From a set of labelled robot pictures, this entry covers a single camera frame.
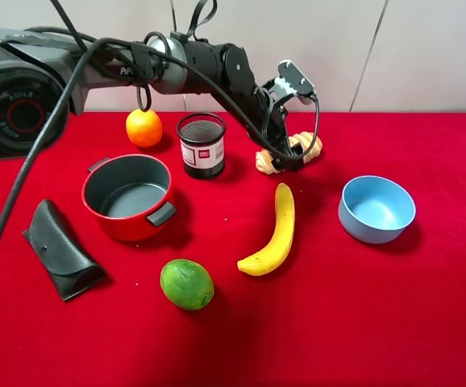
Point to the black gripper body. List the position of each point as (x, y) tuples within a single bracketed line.
[(257, 118)]

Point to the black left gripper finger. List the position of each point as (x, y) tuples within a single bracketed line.
[(297, 155)]

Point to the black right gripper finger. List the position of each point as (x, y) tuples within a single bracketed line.
[(284, 158)]

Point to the spiral bread roll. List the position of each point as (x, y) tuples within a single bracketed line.
[(267, 164)]

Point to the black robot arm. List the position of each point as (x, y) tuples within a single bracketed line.
[(46, 74)]

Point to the black mesh pen holder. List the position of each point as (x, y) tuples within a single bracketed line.
[(201, 137)]

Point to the blue bowl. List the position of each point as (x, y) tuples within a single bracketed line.
[(375, 209)]

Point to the yellow banana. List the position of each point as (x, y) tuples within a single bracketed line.
[(273, 255)]

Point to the orange fruit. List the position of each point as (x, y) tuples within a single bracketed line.
[(144, 128)]

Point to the green lime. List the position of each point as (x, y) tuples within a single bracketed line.
[(186, 284)]

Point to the red pot grey interior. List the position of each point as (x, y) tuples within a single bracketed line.
[(130, 196)]

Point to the red tablecloth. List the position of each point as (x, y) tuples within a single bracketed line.
[(337, 312)]

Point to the black leather glasses case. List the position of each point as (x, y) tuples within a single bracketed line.
[(71, 269)]

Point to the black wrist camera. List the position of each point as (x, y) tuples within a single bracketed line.
[(292, 83)]

